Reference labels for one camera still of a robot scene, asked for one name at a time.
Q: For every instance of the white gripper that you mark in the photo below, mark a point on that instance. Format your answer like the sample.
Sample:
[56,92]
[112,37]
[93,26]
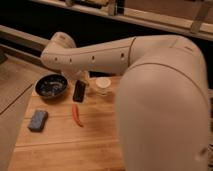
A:
[78,75]

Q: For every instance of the black eraser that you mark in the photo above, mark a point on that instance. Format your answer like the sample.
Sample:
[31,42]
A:
[79,91]

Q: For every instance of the dark ceramic bowl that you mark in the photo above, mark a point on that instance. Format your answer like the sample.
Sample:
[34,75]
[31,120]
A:
[51,86]

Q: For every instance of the blue sponge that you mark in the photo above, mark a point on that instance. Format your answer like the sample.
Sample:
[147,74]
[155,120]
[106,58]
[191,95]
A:
[38,120]

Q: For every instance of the white ceramic cup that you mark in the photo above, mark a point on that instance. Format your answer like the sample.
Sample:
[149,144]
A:
[102,85]

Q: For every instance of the red chili pepper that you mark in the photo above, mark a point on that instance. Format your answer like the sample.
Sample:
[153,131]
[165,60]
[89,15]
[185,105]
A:
[75,114]

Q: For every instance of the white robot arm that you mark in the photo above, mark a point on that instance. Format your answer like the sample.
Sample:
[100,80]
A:
[162,101]

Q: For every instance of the wooden cutting board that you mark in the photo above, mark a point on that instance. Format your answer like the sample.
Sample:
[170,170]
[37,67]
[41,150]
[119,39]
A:
[63,145]

